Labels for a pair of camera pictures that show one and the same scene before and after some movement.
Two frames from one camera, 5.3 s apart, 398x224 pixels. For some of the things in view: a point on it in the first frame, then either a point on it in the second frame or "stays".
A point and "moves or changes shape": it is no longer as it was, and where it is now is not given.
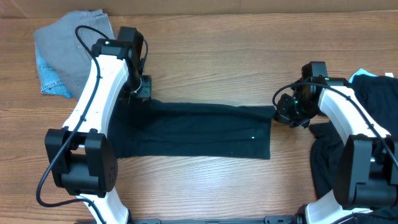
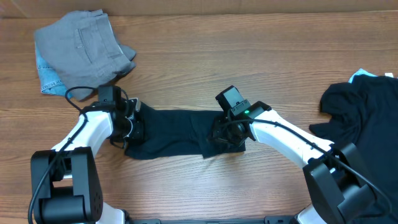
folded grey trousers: [58, 43] stays
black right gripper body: [285, 112] to [222, 134]
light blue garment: [360, 71] stays
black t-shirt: [147, 128] moves or changes shape
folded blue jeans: [50, 82] stays
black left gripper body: [138, 88] to [132, 130]
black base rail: [297, 219] stays
